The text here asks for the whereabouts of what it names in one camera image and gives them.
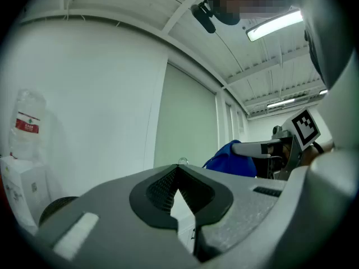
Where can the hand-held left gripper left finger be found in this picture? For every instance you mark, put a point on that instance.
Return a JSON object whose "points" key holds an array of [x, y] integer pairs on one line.
{"points": [[92, 206]]}

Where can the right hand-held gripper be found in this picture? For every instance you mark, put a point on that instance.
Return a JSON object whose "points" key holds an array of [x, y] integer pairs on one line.
{"points": [[304, 127]]}

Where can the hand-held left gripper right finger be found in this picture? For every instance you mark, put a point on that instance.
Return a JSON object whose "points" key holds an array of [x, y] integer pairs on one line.
{"points": [[246, 206]]}

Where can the blue cloth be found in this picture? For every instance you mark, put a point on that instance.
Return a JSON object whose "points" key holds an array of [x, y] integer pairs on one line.
{"points": [[230, 164]]}

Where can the person's right forearm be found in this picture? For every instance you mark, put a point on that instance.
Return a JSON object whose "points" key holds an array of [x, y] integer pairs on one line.
{"points": [[311, 155]]}

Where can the black mesh chair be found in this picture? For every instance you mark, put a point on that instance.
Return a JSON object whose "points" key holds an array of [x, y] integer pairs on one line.
{"points": [[56, 206]]}

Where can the white ceiling light bar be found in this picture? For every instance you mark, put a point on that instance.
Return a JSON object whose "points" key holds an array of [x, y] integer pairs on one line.
{"points": [[280, 103], [275, 24], [323, 92]]}

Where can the chrome faucet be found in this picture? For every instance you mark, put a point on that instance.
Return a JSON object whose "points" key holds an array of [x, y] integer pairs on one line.
{"points": [[183, 158]]}

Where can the white window blind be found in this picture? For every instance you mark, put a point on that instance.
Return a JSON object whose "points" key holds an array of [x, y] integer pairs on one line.
{"points": [[185, 116]]}

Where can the white water dispenser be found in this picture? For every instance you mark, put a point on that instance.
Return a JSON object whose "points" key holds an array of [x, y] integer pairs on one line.
{"points": [[22, 183]]}

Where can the person's black shirt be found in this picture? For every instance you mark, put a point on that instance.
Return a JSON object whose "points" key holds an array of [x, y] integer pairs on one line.
{"points": [[322, 43]]}

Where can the black head camera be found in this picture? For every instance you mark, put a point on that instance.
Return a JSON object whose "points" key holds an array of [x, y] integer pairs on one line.
{"points": [[204, 21]]}

